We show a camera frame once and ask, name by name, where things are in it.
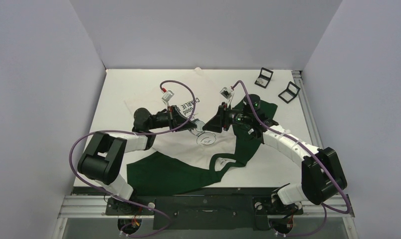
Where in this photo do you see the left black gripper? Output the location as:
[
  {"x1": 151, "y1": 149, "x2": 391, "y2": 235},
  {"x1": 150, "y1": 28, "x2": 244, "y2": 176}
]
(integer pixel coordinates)
[{"x1": 147, "y1": 106, "x2": 197, "y2": 132}]

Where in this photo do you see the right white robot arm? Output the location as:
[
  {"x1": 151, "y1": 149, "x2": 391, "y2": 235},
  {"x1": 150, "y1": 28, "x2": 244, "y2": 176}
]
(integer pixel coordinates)
[{"x1": 203, "y1": 94, "x2": 347, "y2": 213}]

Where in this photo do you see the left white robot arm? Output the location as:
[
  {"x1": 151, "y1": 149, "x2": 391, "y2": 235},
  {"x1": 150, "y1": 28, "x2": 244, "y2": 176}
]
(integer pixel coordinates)
[{"x1": 78, "y1": 106, "x2": 197, "y2": 214}]

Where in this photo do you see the white and green t-shirt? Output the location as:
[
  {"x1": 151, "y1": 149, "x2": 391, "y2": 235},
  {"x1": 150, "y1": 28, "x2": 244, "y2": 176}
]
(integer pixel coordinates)
[{"x1": 126, "y1": 68, "x2": 261, "y2": 196}]

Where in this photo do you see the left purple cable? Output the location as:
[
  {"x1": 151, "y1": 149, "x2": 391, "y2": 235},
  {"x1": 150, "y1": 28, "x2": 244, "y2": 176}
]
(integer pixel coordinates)
[{"x1": 69, "y1": 80, "x2": 197, "y2": 228}]

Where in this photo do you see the purple cable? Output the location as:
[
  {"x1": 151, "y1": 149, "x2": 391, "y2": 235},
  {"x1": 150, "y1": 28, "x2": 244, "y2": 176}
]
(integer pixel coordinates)
[
  {"x1": 231, "y1": 80, "x2": 351, "y2": 237},
  {"x1": 69, "y1": 80, "x2": 197, "y2": 228}
]

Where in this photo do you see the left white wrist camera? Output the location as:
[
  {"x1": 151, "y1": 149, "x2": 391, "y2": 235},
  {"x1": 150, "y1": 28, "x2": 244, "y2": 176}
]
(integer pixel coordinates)
[{"x1": 161, "y1": 91, "x2": 174, "y2": 102}]

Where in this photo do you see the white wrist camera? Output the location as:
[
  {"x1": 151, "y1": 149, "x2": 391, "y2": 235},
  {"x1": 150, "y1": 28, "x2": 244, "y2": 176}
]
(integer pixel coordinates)
[
  {"x1": 220, "y1": 87, "x2": 233, "y2": 101},
  {"x1": 161, "y1": 91, "x2": 174, "y2": 102}
]

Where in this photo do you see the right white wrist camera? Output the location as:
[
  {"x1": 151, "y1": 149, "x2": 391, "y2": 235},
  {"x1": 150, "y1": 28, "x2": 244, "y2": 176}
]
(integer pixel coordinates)
[{"x1": 220, "y1": 87, "x2": 233, "y2": 101}]

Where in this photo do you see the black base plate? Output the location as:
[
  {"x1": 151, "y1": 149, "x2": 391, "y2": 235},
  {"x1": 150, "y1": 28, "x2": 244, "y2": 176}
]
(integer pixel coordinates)
[{"x1": 105, "y1": 187, "x2": 303, "y2": 232}]

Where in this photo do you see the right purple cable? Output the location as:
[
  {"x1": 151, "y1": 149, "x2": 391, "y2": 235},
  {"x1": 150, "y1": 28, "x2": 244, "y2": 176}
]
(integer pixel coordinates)
[{"x1": 231, "y1": 80, "x2": 351, "y2": 237}]

